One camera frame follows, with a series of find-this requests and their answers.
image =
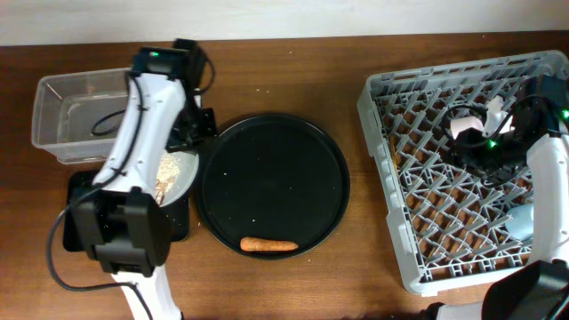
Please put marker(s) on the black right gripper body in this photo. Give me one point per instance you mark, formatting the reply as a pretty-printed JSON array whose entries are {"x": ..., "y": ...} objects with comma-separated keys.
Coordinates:
[{"x": 493, "y": 157}]

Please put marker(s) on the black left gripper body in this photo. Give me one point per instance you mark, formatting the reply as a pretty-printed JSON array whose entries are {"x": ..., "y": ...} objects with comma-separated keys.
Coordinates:
[{"x": 197, "y": 125}]

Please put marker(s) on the pink bowl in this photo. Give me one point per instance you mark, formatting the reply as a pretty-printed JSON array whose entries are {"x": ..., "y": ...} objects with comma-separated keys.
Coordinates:
[{"x": 459, "y": 125}]

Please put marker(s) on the light grey plate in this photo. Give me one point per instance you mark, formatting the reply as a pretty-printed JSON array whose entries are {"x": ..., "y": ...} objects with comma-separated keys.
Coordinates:
[{"x": 189, "y": 163}]

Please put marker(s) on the blue cup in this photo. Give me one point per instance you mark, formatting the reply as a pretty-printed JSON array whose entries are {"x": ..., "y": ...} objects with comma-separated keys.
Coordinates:
[{"x": 520, "y": 224}]

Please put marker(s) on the wooden chopstick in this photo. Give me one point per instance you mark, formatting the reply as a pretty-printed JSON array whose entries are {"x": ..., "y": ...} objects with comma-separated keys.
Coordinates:
[{"x": 393, "y": 152}]

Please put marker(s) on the orange carrot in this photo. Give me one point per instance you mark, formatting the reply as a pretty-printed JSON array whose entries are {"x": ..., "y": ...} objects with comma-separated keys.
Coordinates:
[{"x": 254, "y": 244}]

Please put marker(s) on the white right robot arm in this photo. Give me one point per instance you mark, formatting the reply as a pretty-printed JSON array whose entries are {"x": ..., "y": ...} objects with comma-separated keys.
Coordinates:
[{"x": 539, "y": 290}]

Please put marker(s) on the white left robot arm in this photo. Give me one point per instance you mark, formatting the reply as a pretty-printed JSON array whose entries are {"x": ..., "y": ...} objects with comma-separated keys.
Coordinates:
[{"x": 118, "y": 221}]

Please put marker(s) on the grey dishwasher rack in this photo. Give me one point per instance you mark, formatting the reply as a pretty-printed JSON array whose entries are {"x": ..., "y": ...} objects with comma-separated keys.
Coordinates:
[{"x": 447, "y": 229}]

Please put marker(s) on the clear plastic waste bin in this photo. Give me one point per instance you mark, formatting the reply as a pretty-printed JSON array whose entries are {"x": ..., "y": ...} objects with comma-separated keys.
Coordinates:
[{"x": 68, "y": 106}]

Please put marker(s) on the black rectangular tray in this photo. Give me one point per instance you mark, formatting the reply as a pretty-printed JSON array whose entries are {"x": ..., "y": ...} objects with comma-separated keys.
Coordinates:
[{"x": 80, "y": 182}]

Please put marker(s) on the round black serving tray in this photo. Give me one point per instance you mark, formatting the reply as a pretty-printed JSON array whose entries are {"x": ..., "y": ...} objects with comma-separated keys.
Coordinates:
[{"x": 276, "y": 177}]

